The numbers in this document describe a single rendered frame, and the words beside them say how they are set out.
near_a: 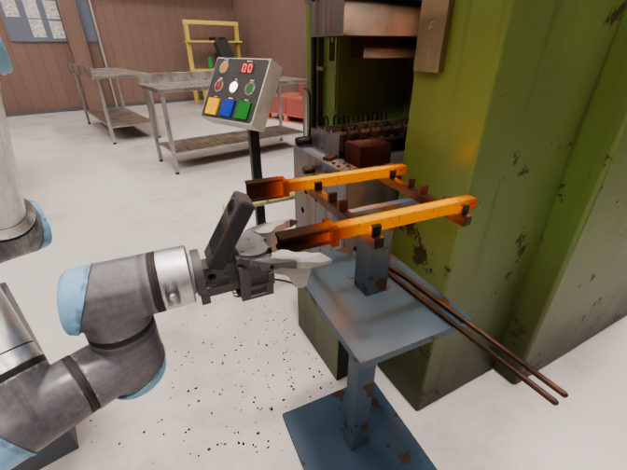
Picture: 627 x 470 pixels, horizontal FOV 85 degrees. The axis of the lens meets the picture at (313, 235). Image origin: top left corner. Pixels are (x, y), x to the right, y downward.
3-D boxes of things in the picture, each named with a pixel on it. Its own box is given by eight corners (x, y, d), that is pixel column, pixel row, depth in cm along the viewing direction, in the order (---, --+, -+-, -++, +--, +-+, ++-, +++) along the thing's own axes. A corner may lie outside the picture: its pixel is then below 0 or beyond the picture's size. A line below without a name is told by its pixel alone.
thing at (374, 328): (359, 370, 68) (360, 363, 67) (287, 267, 100) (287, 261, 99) (471, 325, 79) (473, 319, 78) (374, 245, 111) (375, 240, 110)
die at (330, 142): (338, 158, 114) (339, 132, 110) (311, 145, 129) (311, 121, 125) (432, 144, 131) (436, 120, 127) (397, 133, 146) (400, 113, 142)
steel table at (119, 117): (129, 118, 668) (114, 61, 619) (164, 137, 532) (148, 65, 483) (85, 123, 626) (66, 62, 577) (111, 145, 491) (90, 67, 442)
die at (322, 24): (342, 35, 97) (344, -6, 92) (311, 36, 112) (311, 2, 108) (450, 37, 114) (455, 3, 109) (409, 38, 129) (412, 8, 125)
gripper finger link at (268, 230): (285, 239, 68) (255, 261, 61) (283, 212, 65) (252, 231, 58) (298, 242, 66) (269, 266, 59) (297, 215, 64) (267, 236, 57)
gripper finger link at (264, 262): (301, 258, 54) (249, 253, 55) (301, 249, 53) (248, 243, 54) (294, 276, 50) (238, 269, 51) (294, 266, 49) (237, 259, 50)
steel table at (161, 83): (310, 148, 474) (310, 70, 426) (174, 175, 374) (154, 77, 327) (282, 139, 523) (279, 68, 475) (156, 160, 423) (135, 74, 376)
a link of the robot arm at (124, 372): (83, 390, 54) (55, 333, 48) (152, 346, 62) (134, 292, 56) (110, 426, 49) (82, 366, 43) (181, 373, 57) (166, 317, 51)
